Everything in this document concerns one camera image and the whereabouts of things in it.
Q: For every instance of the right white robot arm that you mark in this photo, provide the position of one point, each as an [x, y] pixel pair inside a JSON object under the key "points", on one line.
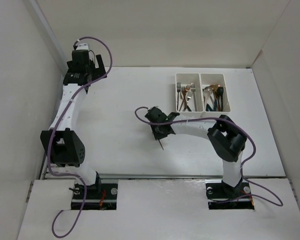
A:
{"points": [[226, 140]]}

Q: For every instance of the long copper handle utensil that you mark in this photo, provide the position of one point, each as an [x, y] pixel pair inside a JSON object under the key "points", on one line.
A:
{"points": [[182, 95]]}

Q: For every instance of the copper spoon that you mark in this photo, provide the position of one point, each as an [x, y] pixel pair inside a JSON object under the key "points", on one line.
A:
{"points": [[215, 87]]}

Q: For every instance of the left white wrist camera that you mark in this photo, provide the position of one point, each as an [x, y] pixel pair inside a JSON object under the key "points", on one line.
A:
{"points": [[82, 46]]}

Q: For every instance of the white spoon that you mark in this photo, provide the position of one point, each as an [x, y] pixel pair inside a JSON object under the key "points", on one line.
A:
{"points": [[206, 96]]}

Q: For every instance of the left white container bin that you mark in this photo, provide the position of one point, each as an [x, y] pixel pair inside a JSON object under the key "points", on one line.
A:
{"points": [[188, 78]]}

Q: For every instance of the brown wooden spoon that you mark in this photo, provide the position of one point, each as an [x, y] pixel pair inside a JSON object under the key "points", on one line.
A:
{"points": [[215, 96]]}

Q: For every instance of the gold spoon dark handle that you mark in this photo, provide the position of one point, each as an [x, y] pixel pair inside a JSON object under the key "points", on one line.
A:
{"points": [[215, 105]]}

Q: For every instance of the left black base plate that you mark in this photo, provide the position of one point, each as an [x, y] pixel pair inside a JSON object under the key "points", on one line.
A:
{"points": [[102, 199]]}

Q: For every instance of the black fork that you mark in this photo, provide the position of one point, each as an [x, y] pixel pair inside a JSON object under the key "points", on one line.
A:
{"points": [[178, 90]]}

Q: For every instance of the black spoon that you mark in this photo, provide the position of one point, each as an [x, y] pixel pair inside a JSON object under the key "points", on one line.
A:
{"points": [[219, 94]]}

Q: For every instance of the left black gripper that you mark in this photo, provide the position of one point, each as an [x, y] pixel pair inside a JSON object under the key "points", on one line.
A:
{"points": [[100, 71]]}

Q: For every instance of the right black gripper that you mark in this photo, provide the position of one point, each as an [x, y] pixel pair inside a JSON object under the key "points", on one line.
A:
{"points": [[158, 136]]}

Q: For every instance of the silver spoon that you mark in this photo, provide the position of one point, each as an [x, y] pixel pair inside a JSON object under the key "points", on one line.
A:
{"points": [[211, 99]]}

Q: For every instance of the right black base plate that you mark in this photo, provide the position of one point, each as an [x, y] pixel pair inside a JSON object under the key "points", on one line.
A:
{"points": [[224, 197]]}

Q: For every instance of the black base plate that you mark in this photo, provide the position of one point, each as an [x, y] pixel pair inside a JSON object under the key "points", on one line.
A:
{"points": [[224, 197], [102, 199]]}

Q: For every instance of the rose gold fork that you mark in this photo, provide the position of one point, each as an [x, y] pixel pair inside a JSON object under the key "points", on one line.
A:
{"points": [[187, 89]]}

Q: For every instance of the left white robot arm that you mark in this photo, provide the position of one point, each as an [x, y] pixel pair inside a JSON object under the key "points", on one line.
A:
{"points": [[60, 142]]}

